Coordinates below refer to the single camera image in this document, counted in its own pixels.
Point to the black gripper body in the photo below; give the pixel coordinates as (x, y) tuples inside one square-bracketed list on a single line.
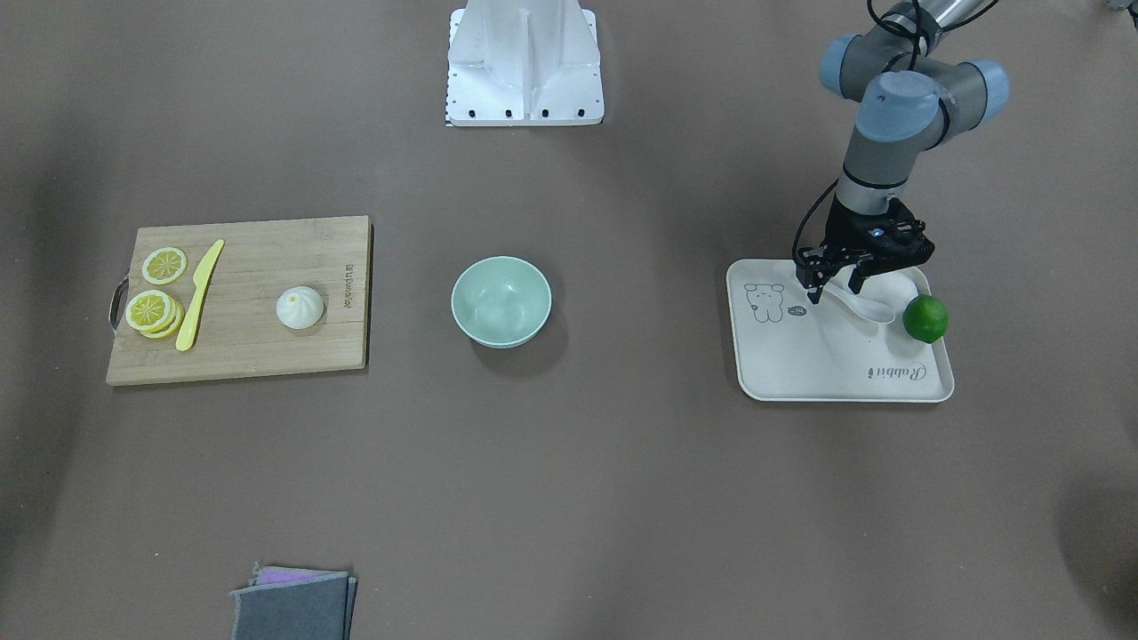
[(845, 229)]

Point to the white ceramic spoon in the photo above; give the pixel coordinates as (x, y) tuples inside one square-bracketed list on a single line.
[(869, 310)]

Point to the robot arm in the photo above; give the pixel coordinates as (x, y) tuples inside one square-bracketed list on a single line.
[(907, 104)]

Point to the mint green bowl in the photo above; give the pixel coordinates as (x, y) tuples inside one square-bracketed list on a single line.
[(501, 302)]

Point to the white steamed bun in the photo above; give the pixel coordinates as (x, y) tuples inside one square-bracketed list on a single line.
[(300, 307)]

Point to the cream rabbit tray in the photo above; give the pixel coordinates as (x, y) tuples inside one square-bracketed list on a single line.
[(788, 349)]

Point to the green lime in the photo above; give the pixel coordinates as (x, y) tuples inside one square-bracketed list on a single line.
[(926, 319)]

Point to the bamboo cutting board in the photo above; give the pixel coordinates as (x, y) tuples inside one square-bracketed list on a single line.
[(239, 335)]

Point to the yellow plastic knife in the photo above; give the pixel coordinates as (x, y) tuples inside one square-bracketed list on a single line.
[(189, 329)]

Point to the pink purple cloth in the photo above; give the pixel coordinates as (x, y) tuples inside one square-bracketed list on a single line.
[(272, 574)]

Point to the grey folded cloth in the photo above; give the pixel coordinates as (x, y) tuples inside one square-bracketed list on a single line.
[(306, 609)]

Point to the lower stacked lemon slice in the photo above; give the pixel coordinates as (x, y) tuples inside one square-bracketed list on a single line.
[(171, 328)]

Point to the single lemon slice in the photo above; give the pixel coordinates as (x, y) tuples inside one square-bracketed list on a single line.
[(164, 266)]

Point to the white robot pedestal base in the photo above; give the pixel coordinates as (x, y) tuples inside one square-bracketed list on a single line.
[(523, 63)]

